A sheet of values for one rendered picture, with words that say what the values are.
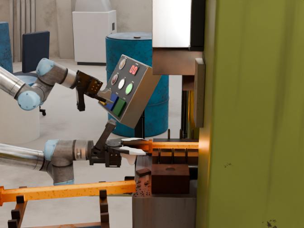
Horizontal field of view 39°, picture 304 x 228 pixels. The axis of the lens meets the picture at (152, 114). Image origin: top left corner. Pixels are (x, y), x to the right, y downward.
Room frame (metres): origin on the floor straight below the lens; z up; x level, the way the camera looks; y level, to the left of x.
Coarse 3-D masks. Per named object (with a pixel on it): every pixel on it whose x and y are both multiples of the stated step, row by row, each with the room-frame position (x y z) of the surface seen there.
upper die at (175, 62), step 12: (156, 48) 1.32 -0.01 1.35; (168, 48) 1.32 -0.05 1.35; (180, 48) 1.32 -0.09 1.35; (156, 60) 1.32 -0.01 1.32; (168, 60) 1.32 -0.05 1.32; (180, 60) 1.32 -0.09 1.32; (192, 60) 1.32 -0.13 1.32; (156, 72) 1.32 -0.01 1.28; (168, 72) 1.32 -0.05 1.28; (180, 72) 1.32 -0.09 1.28; (192, 72) 1.32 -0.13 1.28
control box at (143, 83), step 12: (120, 60) 2.10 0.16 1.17; (132, 60) 1.99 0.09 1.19; (120, 72) 2.03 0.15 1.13; (132, 72) 1.91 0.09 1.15; (144, 72) 1.82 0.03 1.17; (108, 84) 2.08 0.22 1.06; (132, 84) 1.85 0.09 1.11; (144, 84) 1.81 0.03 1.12; (156, 84) 1.83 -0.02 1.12; (120, 96) 1.89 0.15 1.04; (132, 96) 1.79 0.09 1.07; (144, 96) 1.81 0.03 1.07; (132, 108) 1.79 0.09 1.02; (144, 108) 1.81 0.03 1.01; (120, 120) 1.77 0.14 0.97; (132, 120) 1.79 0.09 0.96
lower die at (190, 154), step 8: (152, 152) 1.35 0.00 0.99; (168, 152) 1.35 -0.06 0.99; (176, 152) 1.35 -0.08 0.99; (184, 152) 1.35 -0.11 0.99; (192, 152) 1.35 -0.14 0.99; (152, 160) 1.32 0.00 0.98; (168, 160) 1.32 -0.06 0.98; (176, 160) 1.32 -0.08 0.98; (184, 160) 1.32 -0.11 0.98; (192, 160) 1.32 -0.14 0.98; (192, 176) 1.32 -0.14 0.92
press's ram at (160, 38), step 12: (156, 0) 1.27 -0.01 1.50; (168, 0) 1.27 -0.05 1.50; (180, 0) 1.27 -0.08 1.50; (156, 12) 1.27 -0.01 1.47; (168, 12) 1.27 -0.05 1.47; (180, 12) 1.27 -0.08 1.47; (156, 24) 1.27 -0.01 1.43; (168, 24) 1.27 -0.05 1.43; (180, 24) 1.27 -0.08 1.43; (156, 36) 1.27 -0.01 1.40; (168, 36) 1.27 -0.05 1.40; (180, 36) 1.27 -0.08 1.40
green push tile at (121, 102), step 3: (120, 99) 1.86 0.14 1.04; (117, 102) 1.87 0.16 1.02; (120, 102) 1.84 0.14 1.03; (123, 102) 1.82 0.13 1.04; (126, 102) 1.81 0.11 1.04; (117, 105) 1.85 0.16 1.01; (120, 105) 1.82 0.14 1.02; (123, 105) 1.81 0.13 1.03; (114, 108) 1.86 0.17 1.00; (117, 108) 1.84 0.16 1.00; (120, 108) 1.81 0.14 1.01; (114, 111) 1.84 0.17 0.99; (117, 111) 1.82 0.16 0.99; (120, 111) 1.80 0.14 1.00; (117, 114) 1.80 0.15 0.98
